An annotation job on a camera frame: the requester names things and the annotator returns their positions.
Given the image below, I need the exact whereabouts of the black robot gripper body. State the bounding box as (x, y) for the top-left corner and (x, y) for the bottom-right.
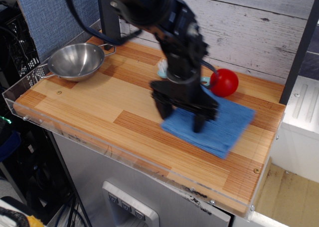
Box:
(150, 54), (218, 120)

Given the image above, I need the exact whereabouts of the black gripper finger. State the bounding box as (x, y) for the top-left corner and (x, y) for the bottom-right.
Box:
(193, 113), (206, 133)
(155, 99), (173, 120)

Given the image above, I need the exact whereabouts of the blue microfiber cloth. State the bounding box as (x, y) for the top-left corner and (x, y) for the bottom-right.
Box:
(161, 87), (255, 159)

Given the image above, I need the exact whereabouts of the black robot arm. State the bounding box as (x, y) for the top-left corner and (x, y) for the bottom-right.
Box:
(112, 0), (218, 133)

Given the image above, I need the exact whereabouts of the light blue scrub brush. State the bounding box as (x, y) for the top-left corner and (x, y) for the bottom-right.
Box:
(158, 59), (210, 88)

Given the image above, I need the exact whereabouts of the red ball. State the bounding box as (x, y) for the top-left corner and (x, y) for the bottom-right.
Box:
(210, 68), (239, 97)

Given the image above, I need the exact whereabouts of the stainless steel cabinet with dispenser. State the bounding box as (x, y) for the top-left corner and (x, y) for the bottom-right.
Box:
(54, 134), (233, 227)

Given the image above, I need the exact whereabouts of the white plastic unit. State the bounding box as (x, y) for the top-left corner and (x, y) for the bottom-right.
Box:
(270, 76), (319, 182)

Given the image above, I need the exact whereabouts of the blue fabric panel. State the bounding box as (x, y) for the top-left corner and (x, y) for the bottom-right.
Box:
(17, 0), (101, 62)

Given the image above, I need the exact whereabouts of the black plastic crate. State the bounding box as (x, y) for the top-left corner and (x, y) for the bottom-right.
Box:
(0, 12), (39, 84)

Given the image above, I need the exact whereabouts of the dark grey left post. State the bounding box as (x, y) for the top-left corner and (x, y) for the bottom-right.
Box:
(98, 0), (121, 45)

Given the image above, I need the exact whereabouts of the stainless steel bowl with handles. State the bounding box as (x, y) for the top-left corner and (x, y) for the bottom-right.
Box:
(35, 43), (116, 82)

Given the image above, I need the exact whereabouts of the dark grey vertical post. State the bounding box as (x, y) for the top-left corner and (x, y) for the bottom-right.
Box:
(279, 0), (319, 105)

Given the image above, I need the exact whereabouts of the black braided cable sleeve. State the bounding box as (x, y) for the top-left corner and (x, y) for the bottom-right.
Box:
(0, 207), (32, 227)

